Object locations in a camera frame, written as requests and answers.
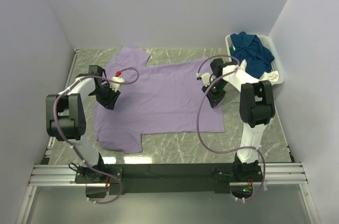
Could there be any purple t shirt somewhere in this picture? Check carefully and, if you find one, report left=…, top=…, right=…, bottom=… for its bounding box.
left=93, top=47, right=225, bottom=154

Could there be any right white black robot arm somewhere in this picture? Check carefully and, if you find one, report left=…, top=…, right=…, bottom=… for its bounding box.
left=197, top=57, right=275, bottom=175

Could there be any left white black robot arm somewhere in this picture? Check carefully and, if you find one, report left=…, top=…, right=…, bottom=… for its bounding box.
left=46, top=65, right=126, bottom=175

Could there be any blue t shirt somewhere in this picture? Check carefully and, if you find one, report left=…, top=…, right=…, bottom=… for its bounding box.
left=230, top=32, right=274, bottom=79

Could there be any white cloth in basket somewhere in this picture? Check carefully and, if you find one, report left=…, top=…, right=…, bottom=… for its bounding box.
left=260, top=70, right=280, bottom=83

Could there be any white laundry basket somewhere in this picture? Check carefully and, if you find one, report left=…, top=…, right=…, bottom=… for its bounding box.
left=225, top=35, right=284, bottom=85

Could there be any black base beam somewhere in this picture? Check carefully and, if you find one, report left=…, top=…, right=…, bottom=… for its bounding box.
left=75, top=163, right=265, bottom=195

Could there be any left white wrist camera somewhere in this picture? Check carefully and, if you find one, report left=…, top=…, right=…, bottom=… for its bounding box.
left=110, top=71, right=125, bottom=92

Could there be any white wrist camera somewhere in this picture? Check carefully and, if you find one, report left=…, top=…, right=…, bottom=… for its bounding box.
left=196, top=73, right=211, bottom=87
left=110, top=71, right=125, bottom=92

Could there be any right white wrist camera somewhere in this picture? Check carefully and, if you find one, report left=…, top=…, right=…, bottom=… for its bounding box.
left=196, top=73, right=211, bottom=87

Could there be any aluminium rail frame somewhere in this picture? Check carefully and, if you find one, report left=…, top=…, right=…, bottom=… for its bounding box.
left=16, top=49, right=320, bottom=223

